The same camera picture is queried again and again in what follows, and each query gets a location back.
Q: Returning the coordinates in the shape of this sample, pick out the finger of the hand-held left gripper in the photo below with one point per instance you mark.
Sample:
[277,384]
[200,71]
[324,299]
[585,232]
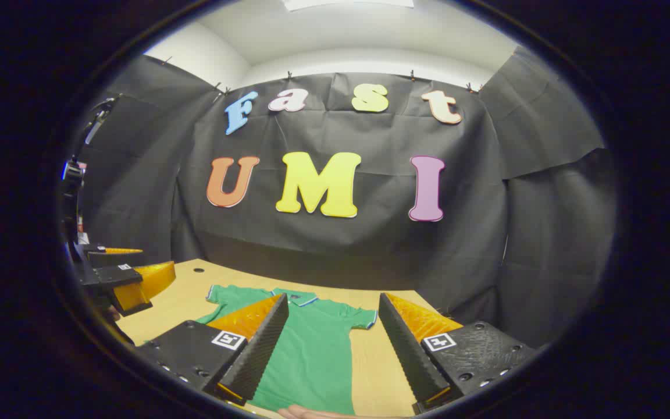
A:
[117,278]
[99,257]

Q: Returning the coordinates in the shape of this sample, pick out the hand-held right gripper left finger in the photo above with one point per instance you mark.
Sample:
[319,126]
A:
[259,355]

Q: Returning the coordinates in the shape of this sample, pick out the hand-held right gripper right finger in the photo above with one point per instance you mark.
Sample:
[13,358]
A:
[407,355]

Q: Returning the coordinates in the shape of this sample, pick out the green T-shirt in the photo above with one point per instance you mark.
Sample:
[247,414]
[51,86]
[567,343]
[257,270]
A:
[317,349]

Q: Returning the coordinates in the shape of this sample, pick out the black backdrop cloth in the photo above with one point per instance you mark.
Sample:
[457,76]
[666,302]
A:
[370,244]

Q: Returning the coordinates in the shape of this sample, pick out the ceiling light panel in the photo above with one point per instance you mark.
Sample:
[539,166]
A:
[346,4]

